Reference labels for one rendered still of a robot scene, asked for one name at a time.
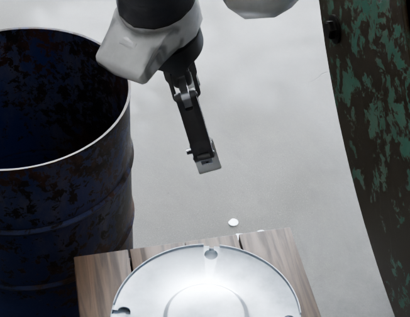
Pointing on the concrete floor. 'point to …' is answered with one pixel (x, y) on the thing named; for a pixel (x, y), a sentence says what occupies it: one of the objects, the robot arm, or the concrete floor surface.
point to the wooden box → (101, 302)
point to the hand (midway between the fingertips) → (198, 122)
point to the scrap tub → (56, 167)
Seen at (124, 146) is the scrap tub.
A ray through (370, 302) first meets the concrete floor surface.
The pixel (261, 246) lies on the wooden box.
